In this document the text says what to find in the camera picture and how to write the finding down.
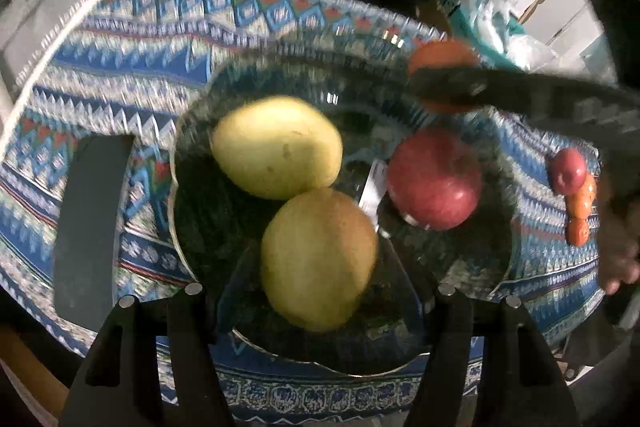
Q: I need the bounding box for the teal plastic bin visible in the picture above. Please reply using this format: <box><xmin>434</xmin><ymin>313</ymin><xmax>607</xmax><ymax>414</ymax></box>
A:
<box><xmin>437</xmin><ymin>0</ymin><xmax>531</xmax><ymax>42</ymax></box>

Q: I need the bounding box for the yellow-green mango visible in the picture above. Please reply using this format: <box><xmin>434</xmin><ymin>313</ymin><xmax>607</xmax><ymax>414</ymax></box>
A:
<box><xmin>260</xmin><ymin>187</ymin><xmax>379</xmax><ymax>333</ymax></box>
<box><xmin>210</xmin><ymin>96</ymin><xmax>345</xmax><ymax>201</ymax></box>

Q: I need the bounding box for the grey padded jacket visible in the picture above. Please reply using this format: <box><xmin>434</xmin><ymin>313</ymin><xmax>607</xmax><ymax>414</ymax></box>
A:
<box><xmin>0</xmin><ymin>0</ymin><xmax>106</xmax><ymax>78</ymax></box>

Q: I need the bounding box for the glass bowl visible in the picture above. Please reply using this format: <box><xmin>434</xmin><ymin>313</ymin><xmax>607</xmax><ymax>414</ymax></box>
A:
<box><xmin>167</xmin><ymin>34</ymin><xmax>516</xmax><ymax>378</ymax></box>

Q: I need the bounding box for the dark grey flat slab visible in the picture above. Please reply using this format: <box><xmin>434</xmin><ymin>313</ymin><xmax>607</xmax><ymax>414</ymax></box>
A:
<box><xmin>52</xmin><ymin>134</ymin><xmax>137</xmax><ymax>332</ymax></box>

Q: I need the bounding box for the person's right hand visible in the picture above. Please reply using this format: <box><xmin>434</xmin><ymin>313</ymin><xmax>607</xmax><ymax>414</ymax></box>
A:
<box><xmin>597</xmin><ymin>169</ymin><xmax>640</xmax><ymax>295</ymax></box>

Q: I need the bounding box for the red apple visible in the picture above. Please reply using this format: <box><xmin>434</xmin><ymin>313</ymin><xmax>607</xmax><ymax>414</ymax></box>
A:
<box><xmin>386</xmin><ymin>127</ymin><xmax>483</xmax><ymax>230</ymax></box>
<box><xmin>550</xmin><ymin>148</ymin><xmax>587</xmax><ymax>196</ymax></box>

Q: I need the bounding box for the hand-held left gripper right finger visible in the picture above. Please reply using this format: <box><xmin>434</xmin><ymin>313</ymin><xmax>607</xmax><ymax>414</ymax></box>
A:
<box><xmin>380</xmin><ymin>252</ymin><xmax>583</xmax><ymax>427</ymax></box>

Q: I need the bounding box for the blue patterned tablecloth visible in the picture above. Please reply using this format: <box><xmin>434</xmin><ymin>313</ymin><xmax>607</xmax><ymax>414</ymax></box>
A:
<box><xmin>0</xmin><ymin>0</ymin><xmax>608</xmax><ymax>420</ymax></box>

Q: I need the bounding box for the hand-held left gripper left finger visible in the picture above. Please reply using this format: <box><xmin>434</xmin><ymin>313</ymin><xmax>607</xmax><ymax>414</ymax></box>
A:
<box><xmin>60</xmin><ymin>247</ymin><xmax>266</xmax><ymax>427</ymax></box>

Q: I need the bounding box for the clear plastic bag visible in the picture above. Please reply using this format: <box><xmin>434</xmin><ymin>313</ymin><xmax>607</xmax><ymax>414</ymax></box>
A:
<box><xmin>500</xmin><ymin>32</ymin><xmax>566</xmax><ymax>72</ymax></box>

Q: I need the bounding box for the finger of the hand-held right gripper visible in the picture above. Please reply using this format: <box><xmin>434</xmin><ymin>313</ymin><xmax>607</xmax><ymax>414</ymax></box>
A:
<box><xmin>409</xmin><ymin>66</ymin><xmax>606</xmax><ymax>142</ymax></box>

